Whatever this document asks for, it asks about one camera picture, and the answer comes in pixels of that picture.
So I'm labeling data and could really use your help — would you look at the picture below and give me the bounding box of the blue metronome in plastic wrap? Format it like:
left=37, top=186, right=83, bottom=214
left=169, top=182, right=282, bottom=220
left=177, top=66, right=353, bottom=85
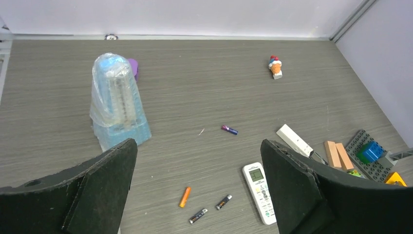
left=90, top=53, right=152, bottom=151

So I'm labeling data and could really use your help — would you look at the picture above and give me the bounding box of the wooden block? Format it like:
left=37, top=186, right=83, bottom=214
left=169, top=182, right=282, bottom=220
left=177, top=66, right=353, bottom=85
left=336, top=143, right=354, bottom=172
left=324, top=141, right=341, bottom=169

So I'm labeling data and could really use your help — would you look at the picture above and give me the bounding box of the grey lego baseplate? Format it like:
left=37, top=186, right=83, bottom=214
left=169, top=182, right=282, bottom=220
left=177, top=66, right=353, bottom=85
left=345, top=129, right=392, bottom=183

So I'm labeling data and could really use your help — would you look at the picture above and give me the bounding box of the blue lego brick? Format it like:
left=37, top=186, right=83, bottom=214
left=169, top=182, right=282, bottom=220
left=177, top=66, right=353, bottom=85
left=363, top=141, right=384, bottom=163

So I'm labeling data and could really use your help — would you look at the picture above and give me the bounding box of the orange AAA battery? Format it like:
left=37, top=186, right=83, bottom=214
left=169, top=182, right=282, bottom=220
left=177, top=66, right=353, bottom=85
left=179, top=187, right=191, bottom=208

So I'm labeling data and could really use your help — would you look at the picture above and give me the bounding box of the left wooden block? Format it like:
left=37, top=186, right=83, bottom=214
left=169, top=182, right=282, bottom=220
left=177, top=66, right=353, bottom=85
left=324, top=141, right=341, bottom=169

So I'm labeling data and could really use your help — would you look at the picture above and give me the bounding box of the green lego brick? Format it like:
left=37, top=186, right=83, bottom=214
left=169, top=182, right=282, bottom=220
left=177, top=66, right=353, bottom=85
left=356, top=144, right=372, bottom=164

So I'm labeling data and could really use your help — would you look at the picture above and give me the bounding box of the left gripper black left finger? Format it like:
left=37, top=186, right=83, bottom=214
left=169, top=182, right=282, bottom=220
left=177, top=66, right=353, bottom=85
left=0, top=138, right=138, bottom=234

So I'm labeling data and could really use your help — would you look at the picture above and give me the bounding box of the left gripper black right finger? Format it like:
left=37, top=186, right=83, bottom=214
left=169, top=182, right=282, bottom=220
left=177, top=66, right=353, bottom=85
left=261, top=139, right=413, bottom=234

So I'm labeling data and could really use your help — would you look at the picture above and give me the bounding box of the green toy with eyes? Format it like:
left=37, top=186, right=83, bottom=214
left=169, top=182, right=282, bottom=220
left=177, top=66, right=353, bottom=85
left=347, top=170, right=364, bottom=178

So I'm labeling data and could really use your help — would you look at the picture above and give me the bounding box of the small toy figurine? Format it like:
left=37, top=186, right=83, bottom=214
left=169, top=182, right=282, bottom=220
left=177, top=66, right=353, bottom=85
left=268, top=55, right=282, bottom=79

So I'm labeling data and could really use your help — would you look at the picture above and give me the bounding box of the white remote control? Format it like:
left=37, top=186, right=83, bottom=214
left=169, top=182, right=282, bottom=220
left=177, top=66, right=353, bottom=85
left=243, top=162, right=277, bottom=225

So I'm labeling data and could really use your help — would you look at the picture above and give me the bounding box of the black AAA battery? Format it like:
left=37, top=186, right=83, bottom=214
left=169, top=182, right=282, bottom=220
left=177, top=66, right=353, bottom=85
left=215, top=195, right=232, bottom=210
left=188, top=208, right=208, bottom=224

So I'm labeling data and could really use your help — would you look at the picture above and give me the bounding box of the right wooden block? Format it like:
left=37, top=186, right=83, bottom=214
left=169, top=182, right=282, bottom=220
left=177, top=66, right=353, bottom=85
left=336, top=143, right=354, bottom=172

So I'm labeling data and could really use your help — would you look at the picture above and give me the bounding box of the round wall fixture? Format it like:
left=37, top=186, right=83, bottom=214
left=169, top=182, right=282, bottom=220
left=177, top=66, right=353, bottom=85
left=105, top=34, right=118, bottom=40

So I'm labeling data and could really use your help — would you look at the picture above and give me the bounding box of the purple plastic cap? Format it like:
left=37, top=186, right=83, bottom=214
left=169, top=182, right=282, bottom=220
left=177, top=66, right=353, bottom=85
left=128, top=58, right=139, bottom=81

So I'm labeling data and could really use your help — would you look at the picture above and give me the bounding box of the small grey lego piece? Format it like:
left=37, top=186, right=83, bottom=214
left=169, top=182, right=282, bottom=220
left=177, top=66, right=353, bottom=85
left=378, top=148, right=413, bottom=168

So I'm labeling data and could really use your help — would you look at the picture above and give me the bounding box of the yellow triangular tool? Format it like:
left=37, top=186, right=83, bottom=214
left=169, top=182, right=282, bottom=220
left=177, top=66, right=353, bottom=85
left=384, top=172, right=407, bottom=187

